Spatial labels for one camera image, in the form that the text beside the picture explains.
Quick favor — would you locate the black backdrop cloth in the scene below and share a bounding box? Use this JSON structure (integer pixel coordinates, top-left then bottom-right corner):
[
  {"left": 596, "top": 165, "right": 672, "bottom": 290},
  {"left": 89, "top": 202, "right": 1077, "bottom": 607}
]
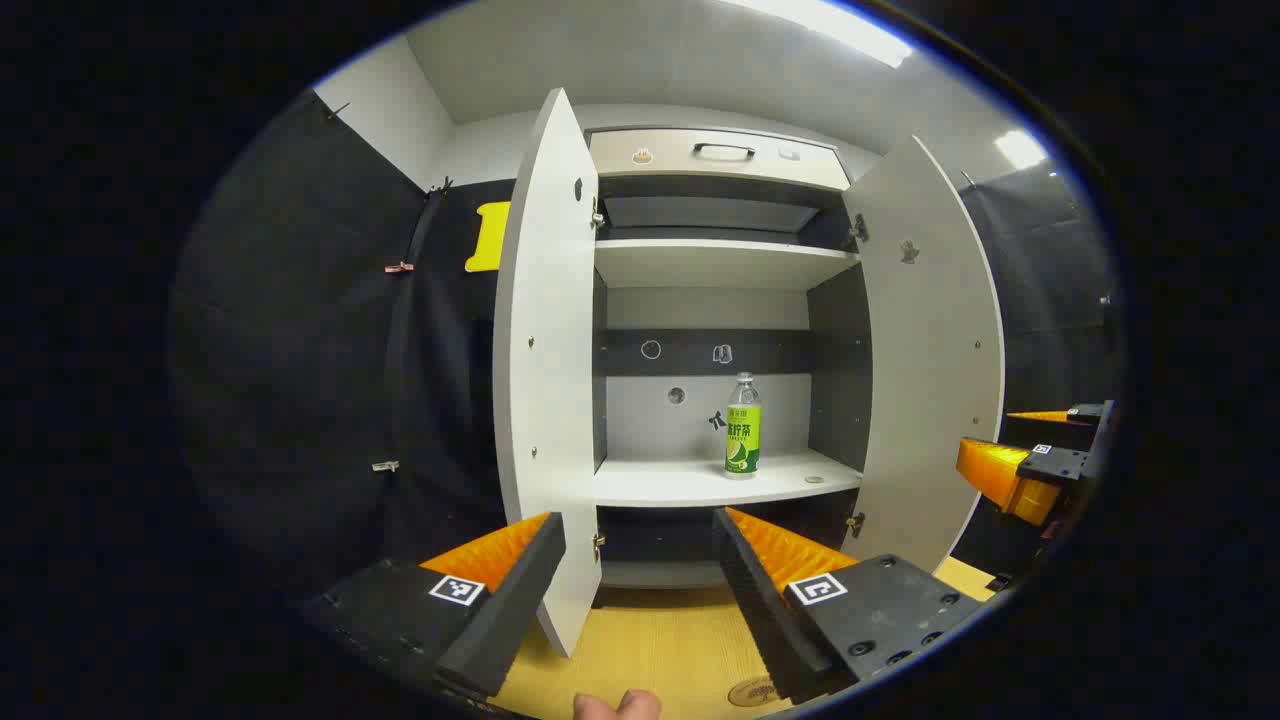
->
[
  {"left": 170, "top": 88, "right": 521, "bottom": 601},
  {"left": 950, "top": 165, "right": 1121, "bottom": 581}
]

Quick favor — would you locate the white cabinet drawer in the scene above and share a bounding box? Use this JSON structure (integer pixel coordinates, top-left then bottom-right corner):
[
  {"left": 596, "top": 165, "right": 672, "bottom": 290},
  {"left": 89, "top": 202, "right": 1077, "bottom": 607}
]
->
[{"left": 588, "top": 128, "right": 851, "bottom": 193}]

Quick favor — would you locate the green label bottle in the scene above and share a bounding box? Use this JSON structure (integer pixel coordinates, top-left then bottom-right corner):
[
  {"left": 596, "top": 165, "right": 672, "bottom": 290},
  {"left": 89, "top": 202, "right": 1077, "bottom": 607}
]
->
[{"left": 724, "top": 372, "right": 763, "bottom": 480}]

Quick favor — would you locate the white cabinet door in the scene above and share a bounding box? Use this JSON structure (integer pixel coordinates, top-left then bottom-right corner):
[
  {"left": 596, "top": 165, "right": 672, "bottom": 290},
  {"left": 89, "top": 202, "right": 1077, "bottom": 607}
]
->
[
  {"left": 843, "top": 135, "right": 1006, "bottom": 573},
  {"left": 492, "top": 88, "right": 601, "bottom": 659}
]

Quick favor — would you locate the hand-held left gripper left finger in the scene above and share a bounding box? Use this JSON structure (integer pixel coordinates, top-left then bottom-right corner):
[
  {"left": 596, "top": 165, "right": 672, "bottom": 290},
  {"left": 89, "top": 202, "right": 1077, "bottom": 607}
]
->
[{"left": 298, "top": 512, "right": 567, "bottom": 701}]

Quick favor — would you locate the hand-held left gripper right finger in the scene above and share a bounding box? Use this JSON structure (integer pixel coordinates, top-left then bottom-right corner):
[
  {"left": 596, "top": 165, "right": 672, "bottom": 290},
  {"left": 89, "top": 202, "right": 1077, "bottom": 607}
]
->
[{"left": 712, "top": 506, "right": 988, "bottom": 705}]

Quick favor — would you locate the white and grey cabinet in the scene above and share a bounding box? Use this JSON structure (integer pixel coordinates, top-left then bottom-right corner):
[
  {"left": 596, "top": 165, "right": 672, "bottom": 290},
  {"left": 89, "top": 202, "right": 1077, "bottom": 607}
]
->
[{"left": 585, "top": 125, "right": 881, "bottom": 609}]

